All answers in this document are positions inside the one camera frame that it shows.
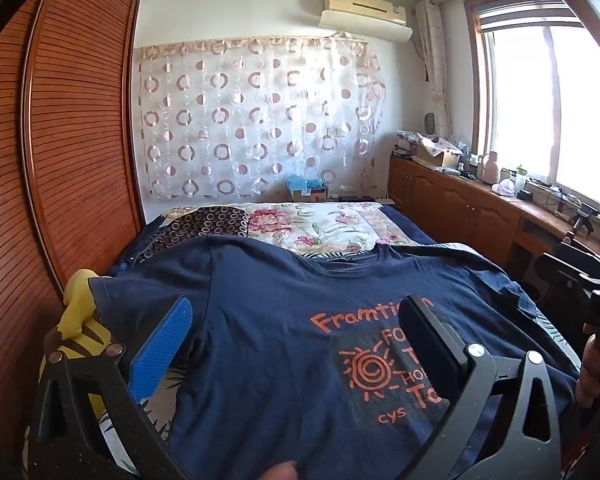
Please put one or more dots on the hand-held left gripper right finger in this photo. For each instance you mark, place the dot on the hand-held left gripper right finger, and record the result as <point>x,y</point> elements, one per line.
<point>430,340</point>

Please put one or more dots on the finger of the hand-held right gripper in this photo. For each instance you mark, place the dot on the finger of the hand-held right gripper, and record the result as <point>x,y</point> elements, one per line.
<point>555,267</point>

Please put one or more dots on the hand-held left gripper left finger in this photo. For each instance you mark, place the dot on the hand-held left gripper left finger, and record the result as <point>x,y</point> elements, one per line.
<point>159,352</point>

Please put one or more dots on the navy printed t-shirt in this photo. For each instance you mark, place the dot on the navy printed t-shirt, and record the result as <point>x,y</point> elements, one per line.
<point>280,335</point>

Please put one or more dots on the person's right hand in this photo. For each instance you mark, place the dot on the person's right hand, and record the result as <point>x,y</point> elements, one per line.
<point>590,375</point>

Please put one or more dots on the person's left hand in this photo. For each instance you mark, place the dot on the person's left hand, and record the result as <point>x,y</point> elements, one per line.
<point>280,472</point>

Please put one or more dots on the green-lid bottle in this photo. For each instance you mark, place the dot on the green-lid bottle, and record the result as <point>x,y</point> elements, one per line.
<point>520,182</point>

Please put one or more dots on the yellow plush toy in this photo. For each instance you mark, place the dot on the yellow plush toy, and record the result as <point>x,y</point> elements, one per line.
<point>80,305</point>

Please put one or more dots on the white cap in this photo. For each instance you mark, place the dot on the white cap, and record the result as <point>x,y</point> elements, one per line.
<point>505,189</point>

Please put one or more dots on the low wooden cabinet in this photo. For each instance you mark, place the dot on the low wooden cabinet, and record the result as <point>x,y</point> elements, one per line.
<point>455,210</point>

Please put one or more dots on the pink bottle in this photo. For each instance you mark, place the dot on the pink bottle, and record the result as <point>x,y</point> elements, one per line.
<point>491,167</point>

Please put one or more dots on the dark circle-patterned folded cloth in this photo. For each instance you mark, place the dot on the dark circle-patterned folded cloth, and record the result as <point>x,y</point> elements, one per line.
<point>205,222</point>

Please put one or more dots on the open cardboard box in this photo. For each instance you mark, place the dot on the open cardboard box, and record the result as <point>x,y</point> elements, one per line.
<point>437,152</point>

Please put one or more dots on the floral quilt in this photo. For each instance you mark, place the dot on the floral quilt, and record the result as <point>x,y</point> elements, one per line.
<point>310,225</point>

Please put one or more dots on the window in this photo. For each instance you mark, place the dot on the window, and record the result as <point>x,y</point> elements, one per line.
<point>545,100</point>

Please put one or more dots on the small grey fan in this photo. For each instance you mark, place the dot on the small grey fan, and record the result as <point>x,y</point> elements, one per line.
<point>430,122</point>

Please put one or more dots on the cardboard box with blue bags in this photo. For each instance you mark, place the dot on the cardboard box with blue bags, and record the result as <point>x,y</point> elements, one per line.
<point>305,189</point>

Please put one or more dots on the wooden slatted wardrobe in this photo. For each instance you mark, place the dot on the wooden slatted wardrobe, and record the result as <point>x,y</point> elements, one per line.
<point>55,160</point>

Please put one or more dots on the white patterned window curtain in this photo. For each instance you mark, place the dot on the white patterned window curtain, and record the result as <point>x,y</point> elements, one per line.
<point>437,75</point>

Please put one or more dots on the sheer circle-patterned curtain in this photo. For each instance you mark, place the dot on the sheer circle-patterned curtain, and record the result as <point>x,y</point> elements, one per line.
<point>240,120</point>

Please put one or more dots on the wall air conditioner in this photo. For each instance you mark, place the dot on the wall air conditioner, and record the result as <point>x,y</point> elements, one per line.
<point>362,17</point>

